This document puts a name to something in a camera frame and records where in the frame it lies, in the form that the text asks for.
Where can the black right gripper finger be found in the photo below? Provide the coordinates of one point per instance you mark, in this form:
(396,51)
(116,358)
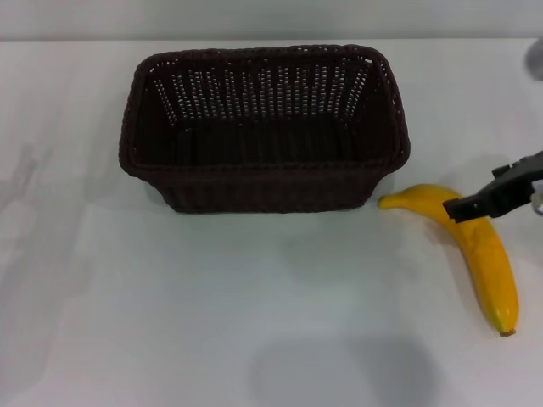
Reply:
(496,197)
(524,163)

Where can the black woven plastic basket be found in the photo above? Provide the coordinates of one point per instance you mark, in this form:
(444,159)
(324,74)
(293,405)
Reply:
(263,186)

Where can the yellow banana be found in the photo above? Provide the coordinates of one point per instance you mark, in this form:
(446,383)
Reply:
(488,263)

